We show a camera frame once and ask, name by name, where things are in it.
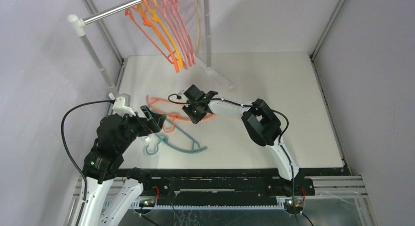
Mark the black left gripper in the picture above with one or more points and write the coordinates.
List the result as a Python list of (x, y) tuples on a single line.
[(153, 122)]

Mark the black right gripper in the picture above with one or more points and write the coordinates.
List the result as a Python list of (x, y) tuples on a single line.
[(192, 111)]

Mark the orange plastic hanger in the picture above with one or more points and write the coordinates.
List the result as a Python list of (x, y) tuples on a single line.
[(152, 27), (173, 116)]

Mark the teal plastic hanger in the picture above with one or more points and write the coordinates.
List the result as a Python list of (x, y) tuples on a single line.
[(179, 140)]

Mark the pink plastic hanger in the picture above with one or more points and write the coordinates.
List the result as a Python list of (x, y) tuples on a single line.
[(174, 8), (175, 39), (191, 45)]

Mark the beige plastic hanger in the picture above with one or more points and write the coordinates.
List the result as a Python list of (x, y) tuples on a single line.
[(198, 26)]

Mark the yellow plastic hanger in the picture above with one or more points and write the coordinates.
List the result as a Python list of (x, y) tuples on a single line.
[(165, 27)]

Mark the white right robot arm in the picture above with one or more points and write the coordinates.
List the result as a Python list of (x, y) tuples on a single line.
[(260, 121)]

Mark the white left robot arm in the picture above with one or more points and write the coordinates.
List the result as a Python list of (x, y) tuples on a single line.
[(115, 134)]

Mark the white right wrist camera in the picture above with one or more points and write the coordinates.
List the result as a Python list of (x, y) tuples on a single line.
[(181, 96)]

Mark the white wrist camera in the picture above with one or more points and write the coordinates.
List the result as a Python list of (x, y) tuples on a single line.
[(181, 96), (121, 106)]

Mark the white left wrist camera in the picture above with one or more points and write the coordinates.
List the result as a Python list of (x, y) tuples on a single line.
[(121, 106)]

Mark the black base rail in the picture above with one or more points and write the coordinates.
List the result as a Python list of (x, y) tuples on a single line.
[(228, 187)]

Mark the aluminium frame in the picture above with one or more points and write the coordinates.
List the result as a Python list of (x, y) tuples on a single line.
[(363, 203)]

